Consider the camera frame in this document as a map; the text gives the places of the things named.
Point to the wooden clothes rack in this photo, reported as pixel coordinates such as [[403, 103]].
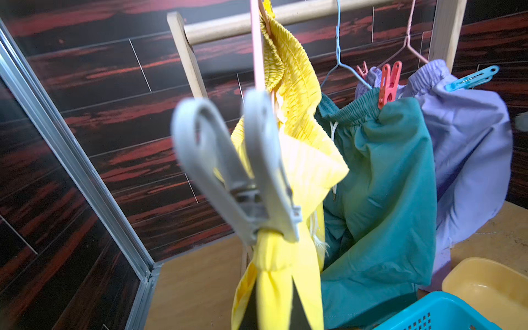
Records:
[[446, 30]]

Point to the yellow plastic tray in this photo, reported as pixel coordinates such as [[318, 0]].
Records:
[[496, 291]]

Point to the turquoise plastic basket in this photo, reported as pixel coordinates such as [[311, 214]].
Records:
[[438, 310]]

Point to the lilac shorts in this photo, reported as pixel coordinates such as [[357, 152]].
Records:
[[472, 146]]

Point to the cyan clothespin on lilac shorts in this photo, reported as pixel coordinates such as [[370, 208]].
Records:
[[473, 80]]

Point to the blue wire hanger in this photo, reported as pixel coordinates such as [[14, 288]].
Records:
[[338, 53]]

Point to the grey clothespin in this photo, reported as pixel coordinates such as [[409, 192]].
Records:
[[249, 198]]

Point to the pink clothespin on lilac shorts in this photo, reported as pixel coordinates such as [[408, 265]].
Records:
[[363, 70]]

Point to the red clothespin on green shorts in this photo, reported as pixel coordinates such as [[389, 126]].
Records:
[[389, 84]]

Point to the green shorts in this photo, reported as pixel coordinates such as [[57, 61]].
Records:
[[380, 220]]

